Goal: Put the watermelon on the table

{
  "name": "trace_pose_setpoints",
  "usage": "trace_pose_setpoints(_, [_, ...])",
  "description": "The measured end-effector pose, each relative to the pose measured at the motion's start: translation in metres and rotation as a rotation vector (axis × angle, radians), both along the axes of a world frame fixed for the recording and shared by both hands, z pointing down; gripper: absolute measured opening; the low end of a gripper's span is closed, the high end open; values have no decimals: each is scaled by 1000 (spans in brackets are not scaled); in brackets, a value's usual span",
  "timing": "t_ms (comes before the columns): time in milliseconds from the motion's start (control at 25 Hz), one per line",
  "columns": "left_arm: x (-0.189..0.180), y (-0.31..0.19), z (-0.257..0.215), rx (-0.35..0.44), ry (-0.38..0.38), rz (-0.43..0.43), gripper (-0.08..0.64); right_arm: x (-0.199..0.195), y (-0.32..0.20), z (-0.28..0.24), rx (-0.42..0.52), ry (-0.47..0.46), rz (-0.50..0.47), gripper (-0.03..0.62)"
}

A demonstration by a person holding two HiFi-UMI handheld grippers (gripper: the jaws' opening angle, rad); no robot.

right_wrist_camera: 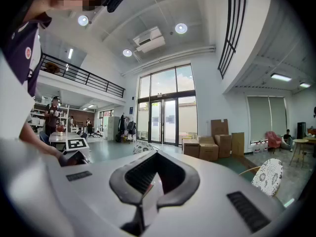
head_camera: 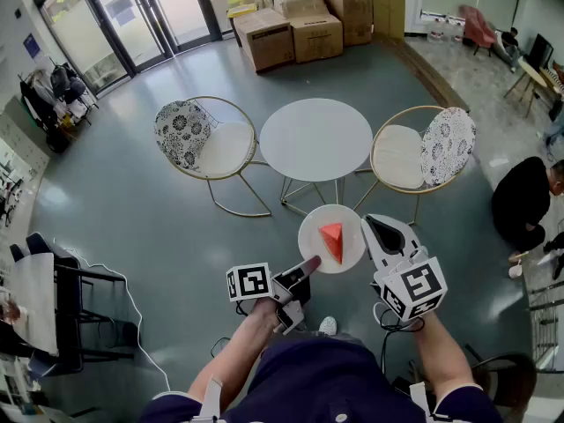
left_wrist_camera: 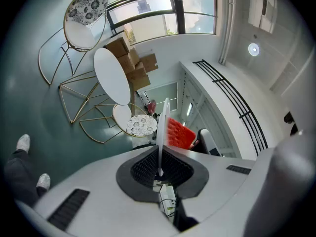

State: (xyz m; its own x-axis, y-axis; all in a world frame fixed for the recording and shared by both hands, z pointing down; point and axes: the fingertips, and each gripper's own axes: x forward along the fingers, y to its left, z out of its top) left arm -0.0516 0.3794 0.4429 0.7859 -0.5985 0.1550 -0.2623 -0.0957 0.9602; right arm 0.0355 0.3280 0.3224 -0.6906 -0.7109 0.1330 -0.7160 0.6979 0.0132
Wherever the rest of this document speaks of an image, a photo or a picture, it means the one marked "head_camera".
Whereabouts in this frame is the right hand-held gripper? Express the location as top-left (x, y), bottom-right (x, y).
top-left (360, 213), bottom-right (449, 323)

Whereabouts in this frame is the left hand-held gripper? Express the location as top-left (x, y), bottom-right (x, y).
top-left (226, 255), bottom-right (323, 336)

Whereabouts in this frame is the white round plate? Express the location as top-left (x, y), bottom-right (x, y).
top-left (297, 204), bottom-right (367, 275)

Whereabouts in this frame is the red watermelon slice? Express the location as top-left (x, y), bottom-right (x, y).
top-left (317, 222), bottom-right (345, 266)

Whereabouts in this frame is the person's right forearm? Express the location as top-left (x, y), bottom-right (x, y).
top-left (412, 310), bottom-right (480, 404)

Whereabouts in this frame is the person's left forearm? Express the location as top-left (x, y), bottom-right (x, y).
top-left (187, 298), bottom-right (282, 410)

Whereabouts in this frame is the person's grey shoe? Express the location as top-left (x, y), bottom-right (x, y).
top-left (317, 315), bottom-right (338, 338)

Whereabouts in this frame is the cream seat cushion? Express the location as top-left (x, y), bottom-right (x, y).
top-left (193, 121), bottom-right (256, 179)
top-left (372, 123), bottom-right (426, 190)

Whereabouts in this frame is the white round table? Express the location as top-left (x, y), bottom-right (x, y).
top-left (258, 97), bottom-right (374, 218)

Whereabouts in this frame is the person's navy shirt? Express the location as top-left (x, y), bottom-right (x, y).
top-left (139, 333), bottom-right (504, 423)

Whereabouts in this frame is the floral back cushion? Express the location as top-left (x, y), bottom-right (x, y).
top-left (153, 100), bottom-right (212, 172)
top-left (419, 107), bottom-right (478, 188)

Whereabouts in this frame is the black metal rack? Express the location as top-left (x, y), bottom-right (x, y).
top-left (527, 278), bottom-right (564, 374)

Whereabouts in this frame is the black round chair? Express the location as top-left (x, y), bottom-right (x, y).
top-left (464, 344), bottom-right (539, 423)

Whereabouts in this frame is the medium cardboard box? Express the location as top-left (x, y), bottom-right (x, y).
top-left (288, 12), bottom-right (345, 64)

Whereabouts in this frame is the large cardboard box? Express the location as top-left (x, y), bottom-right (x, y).
top-left (233, 7), bottom-right (296, 74)

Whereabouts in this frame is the tall cardboard box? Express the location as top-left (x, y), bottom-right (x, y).
top-left (324, 0), bottom-right (375, 48)

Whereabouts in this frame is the pack of water bottles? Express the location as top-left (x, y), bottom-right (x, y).
top-left (426, 14), bottom-right (465, 44)

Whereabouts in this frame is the flat cardboard sheet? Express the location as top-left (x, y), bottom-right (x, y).
top-left (370, 0), bottom-right (407, 41)

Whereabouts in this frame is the small wooden round table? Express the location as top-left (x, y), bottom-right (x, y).
top-left (503, 56), bottom-right (549, 119)

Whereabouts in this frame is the pink armchair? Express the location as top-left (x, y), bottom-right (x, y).
top-left (458, 4), bottom-right (498, 57)

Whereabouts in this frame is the taped cardboard box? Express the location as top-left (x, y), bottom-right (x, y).
top-left (274, 0), bottom-right (330, 19)

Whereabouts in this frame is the yellow box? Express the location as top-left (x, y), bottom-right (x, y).
top-left (226, 2), bottom-right (259, 20)

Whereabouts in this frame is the white rectangular table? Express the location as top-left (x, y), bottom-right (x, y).
top-left (6, 252), bottom-right (60, 357)

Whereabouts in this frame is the coat rack with clothes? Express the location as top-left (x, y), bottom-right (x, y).
top-left (18, 61), bottom-right (99, 154)

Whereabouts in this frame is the glass double door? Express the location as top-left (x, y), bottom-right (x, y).
top-left (26, 0), bottom-right (221, 94)

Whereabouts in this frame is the gold wire frame chair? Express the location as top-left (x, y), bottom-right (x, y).
top-left (352, 104), bottom-right (478, 227)
top-left (153, 95), bottom-right (273, 219)

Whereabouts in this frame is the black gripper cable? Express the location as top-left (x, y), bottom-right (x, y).
top-left (372, 300), bottom-right (427, 372)

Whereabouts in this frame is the white harness strap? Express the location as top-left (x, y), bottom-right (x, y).
top-left (198, 375), bottom-right (225, 423)
top-left (408, 381), bottom-right (437, 420)

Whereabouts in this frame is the white cable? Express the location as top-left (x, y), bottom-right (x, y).
top-left (51, 237), bottom-right (172, 392)

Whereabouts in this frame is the blue wall sign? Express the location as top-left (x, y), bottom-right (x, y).
top-left (22, 33), bottom-right (42, 59)

